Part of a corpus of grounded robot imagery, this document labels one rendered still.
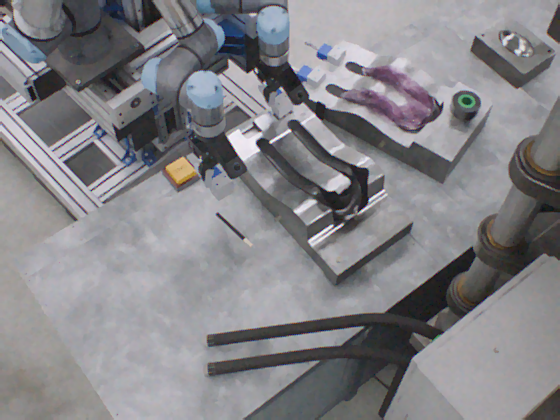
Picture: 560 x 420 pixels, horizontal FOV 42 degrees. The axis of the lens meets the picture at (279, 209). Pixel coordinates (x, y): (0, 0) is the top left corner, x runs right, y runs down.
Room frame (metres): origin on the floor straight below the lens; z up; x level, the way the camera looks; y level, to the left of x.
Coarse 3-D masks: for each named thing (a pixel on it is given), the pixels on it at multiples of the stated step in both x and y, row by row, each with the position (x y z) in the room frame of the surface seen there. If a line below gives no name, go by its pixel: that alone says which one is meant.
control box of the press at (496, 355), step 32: (544, 256) 0.54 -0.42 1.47; (512, 288) 0.49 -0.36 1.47; (544, 288) 0.49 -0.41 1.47; (480, 320) 0.43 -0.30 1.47; (512, 320) 0.43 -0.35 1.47; (544, 320) 0.43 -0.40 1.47; (448, 352) 0.38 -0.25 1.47; (480, 352) 0.38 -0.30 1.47; (512, 352) 0.38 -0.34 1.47; (544, 352) 0.38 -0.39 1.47; (416, 384) 0.35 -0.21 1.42; (448, 384) 0.33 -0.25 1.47; (480, 384) 0.33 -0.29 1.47; (512, 384) 0.33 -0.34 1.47; (544, 384) 0.33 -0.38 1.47; (384, 416) 0.37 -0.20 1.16; (416, 416) 0.33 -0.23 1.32; (448, 416) 0.30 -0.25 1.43; (480, 416) 0.29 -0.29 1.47; (512, 416) 0.29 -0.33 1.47
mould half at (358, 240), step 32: (288, 128) 1.24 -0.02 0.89; (320, 128) 1.24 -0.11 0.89; (256, 160) 1.13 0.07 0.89; (288, 160) 1.13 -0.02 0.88; (352, 160) 1.11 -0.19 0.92; (256, 192) 1.07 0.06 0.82; (288, 192) 1.02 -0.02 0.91; (384, 192) 1.05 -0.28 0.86; (288, 224) 0.96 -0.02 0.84; (320, 224) 0.93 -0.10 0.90; (352, 224) 0.95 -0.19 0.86; (384, 224) 0.95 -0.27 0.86; (320, 256) 0.86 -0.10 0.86; (352, 256) 0.86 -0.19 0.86
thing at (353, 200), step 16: (304, 128) 1.24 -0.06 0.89; (256, 144) 1.18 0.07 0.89; (304, 144) 1.19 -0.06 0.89; (320, 144) 1.19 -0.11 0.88; (272, 160) 1.13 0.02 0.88; (320, 160) 1.13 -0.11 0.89; (336, 160) 1.13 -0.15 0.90; (288, 176) 1.09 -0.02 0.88; (352, 176) 1.04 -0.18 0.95; (368, 176) 1.04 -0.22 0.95; (320, 192) 1.01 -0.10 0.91; (336, 192) 0.99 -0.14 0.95; (352, 192) 1.03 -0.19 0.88; (336, 208) 0.99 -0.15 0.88; (352, 208) 0.99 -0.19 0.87
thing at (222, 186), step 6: (198, 162) 1.09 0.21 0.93; (216, 168) 1.06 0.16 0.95; (216, 174) 1.04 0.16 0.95; (222, 174) 1.03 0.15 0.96; (216, 180) 1.01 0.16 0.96; (222, 180) 1.01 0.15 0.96; (228, 180) 1.02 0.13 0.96; (216, 186) 1.00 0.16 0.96; (222, 186) 1.00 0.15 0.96; (228, 186) 1.01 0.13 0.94; (216, 192) 0.99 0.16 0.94; (222, 192) 0.99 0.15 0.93; (228, 192) 1.01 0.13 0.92; (216, 198) 0.99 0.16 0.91; (222, 198) 0.99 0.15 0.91
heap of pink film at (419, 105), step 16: (384, 80) 1.41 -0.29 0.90; (400, 80) 1.40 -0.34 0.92; (416, 80) 1.42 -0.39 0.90; (352, 96) 1.36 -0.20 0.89; (368, 96) 1.34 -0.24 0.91; (384, 96) 1.34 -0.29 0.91; (416, 96) 1.35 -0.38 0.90; (384, 112) 1.29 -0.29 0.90; (400, 112) 1.29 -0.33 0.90; (416, 112) 1.30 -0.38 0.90; (432, 112) 1.31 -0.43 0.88
